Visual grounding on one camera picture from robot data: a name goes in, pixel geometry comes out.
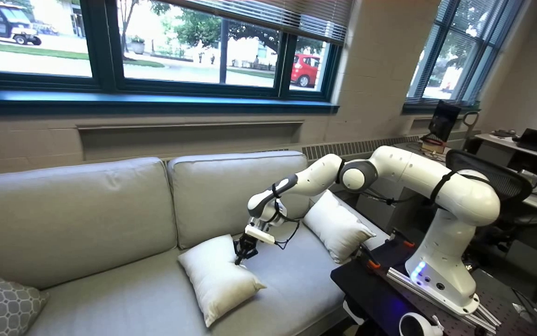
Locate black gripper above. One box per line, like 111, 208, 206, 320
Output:
232, 232, 262, 267

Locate plain white pillow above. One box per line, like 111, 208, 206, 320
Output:
303, 189, 377, 266
176, 234, 269, 331

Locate grey fabric couch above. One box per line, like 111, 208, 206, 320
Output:
0, 150, 392, 336

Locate black orange clamp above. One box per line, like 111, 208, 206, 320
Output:
392, 232, 420, 252
359, 243, 387, 271

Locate black robot table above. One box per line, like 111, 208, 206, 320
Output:
331, 239, 537, 336

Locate beige radiator cover with grille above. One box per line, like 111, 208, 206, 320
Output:
299, 137, 407, 163

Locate grey drawer cabinet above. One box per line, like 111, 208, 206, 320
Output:
355, 176, 435, 243

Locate red vehicle outside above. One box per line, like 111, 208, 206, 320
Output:
290, 53, 321, 90

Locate black computer monitor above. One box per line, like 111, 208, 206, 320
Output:
428, 99, 463, 144

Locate horizontal window blinds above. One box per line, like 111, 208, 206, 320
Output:
155, 0, 355, 45

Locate grey patterned pillow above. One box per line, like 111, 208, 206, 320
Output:
0, 266, 51, 336

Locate wide teal framed window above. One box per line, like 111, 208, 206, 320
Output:
0, 0, 346, 118

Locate black office chair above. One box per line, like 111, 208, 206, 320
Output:
444, 148, 536, 251

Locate narrow light blue window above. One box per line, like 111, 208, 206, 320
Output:
403, 0, 528, 116

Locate dark parked car outside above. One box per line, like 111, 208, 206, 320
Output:
0, 0, 44, 47

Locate silver robot base rail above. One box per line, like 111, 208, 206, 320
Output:
385, 266, 504, 335

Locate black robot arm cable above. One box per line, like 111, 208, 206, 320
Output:
243, 168, 504, 251

